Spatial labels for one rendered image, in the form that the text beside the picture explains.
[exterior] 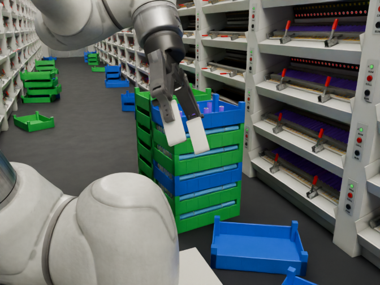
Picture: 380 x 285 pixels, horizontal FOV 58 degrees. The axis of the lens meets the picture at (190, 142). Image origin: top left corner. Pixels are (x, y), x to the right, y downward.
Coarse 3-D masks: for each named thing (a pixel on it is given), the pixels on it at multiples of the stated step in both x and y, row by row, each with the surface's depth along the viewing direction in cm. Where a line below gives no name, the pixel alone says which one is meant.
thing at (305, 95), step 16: (304, 64) 153; (320, 64) 144; (336, 64) 135; (352, 64) 128; (256, 80) 163; (272, 80) 159; (288, 80) 148; (304, 80) 141; (320, 80) 137; (336, 80) 132; (352, 80) 127; (272, 96) 153; (288, 96) 140; (304, 96) 133; (320, 96) 124; (336, 96) 122; (352, 96) 117; (320, 112) 125; (336, 112) 116; (352, 112) 109
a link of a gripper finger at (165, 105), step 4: (156, 92) 53; (160, 92) 52; (156, 96) 53; (160, 96) 53; (164, 96) 53; (160, 100) 54; (164, 100) 54; (168, 100) 54; (160, 104) 54; (164, 104) 54; (168, 104) 54; (164, 108) 54; (168, 108) 53; (164, 112) 54; (168, 112) 53; (172, 112) 54; (164, 116) 54; (168, 116) 53; (172, 116) 53; (168, 120) 53; (172, 120) 54
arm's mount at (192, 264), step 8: (192, 248) 81; (184, 256) 79; (192, 256) 79; (200, 256) 79; (184, 264) 76; (192, 264) 76; (200, 264) 76; (184, 272) 74; (192, 272) 74; (200, 272) 74; (208, 272) 74; (184, 280) 71; (192, 280) 71; (200, 280) 71; (208, 280) 71; (216, 280) 71
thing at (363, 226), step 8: (368, 216) 113; (376, 216) 114; (360, 224) 112; (368, 224) 114; (376, 224) 112; (360, 232) 113; (368, 232) 112; (376, 232) 111; (360, 240) 113; (368, 240) 109; (376, 240) 108; (368, 248) 111; (376, 248) 107
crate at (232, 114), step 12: (216, 96) 142; (156, 108) 131; (180, 108) 138; (216, 108) 144; (228, 108) 138; (240, 108) 128; (156, 120) 129; (204, 120) 121; (216, 120) 124; (228, 120) 126; (240, 120) 129
